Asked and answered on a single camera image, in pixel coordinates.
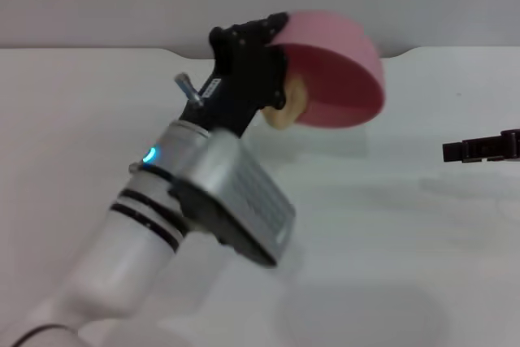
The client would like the left wrist cable with plug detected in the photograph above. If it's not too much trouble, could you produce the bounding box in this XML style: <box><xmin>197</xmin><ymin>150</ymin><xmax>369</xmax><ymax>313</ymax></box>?
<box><xmin>174</xmin><ymin>73</ymin><xmax>205</xmax><ymax>109</ymax></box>

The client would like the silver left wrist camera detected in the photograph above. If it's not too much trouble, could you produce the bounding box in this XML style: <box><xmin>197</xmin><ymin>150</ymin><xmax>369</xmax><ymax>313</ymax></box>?
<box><xmin>174</xmin><ymin>127</ymin><xmax>297</xmax><ymax>269</ymax></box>

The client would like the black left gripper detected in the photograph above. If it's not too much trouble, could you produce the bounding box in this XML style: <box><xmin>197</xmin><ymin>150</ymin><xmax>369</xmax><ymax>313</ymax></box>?
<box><xmin>180</xmin><ymin>11</ymin><xmax>292</xmax><ymax>137</ymax></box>

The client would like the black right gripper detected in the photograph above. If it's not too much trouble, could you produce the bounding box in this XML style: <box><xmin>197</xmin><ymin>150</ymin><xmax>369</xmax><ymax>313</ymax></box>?
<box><xmin>441</xmin><ymin>129</ymin><xmax>520</xmax><ymax>163</ymax></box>

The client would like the pink plastic bowl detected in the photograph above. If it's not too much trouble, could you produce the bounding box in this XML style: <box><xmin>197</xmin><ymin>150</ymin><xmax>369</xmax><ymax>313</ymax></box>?
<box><xmin>263</xmin><ymin>9</ymin><xmax>387</xmax><ymax>129</ymax></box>

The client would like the beige egg yolk pastry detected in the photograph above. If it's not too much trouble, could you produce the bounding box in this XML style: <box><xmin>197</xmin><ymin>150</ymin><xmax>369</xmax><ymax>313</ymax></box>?
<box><xmin>262</xmin><ymin>78</ymin><xmax>310</xmax><ymax>129</ymax></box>

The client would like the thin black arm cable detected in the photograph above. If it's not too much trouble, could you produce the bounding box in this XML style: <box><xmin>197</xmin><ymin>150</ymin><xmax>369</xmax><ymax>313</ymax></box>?
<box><xmin>11</xmin><ymin>322</ymin><xmax>78</xmax><ymax>347</ymax></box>

